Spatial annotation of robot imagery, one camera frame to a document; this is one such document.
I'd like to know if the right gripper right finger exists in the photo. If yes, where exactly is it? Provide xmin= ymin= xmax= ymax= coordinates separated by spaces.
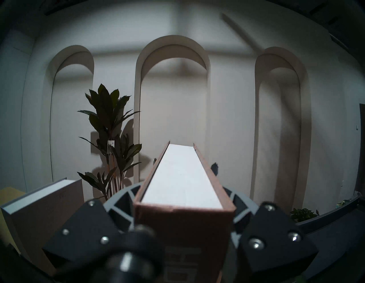
xmin=210 ymin=162 xmax=319 ymax=282

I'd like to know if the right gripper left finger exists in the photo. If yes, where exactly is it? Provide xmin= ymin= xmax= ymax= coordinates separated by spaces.
xmin=42 ymin=158 xmax=142 ymax=270

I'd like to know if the large grey SPECIAL ISSUE book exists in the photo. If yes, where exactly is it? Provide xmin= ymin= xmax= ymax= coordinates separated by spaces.
xmin=1 ymin=178 xmax=85 ymax=276

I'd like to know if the brown HOMES book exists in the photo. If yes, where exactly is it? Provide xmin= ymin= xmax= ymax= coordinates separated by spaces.
xmin=133 ymin=141 xmax=237 ymax=283

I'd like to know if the black metal shelf cart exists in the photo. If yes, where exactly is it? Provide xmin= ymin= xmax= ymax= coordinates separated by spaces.
xmin=297 ymin=192 xmax=365 ymax=281

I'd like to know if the light wooden display table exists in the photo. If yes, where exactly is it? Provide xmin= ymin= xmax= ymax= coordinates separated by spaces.
xmin=0 ymin=187 xmax=27 ymax=254

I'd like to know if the small green leafy plant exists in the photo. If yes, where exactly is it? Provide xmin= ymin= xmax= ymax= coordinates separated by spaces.
xmin=290 ymin=208 xmax=319 ymax=222

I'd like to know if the dark grey door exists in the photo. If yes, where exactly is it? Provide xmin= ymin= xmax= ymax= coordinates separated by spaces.
xmin=359 ymin=103 xmax=365 ymax=194

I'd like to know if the tall green potted plant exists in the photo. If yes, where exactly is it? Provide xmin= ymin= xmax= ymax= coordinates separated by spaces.
xmin=77 ymin=84 xmax=142 ymax=200

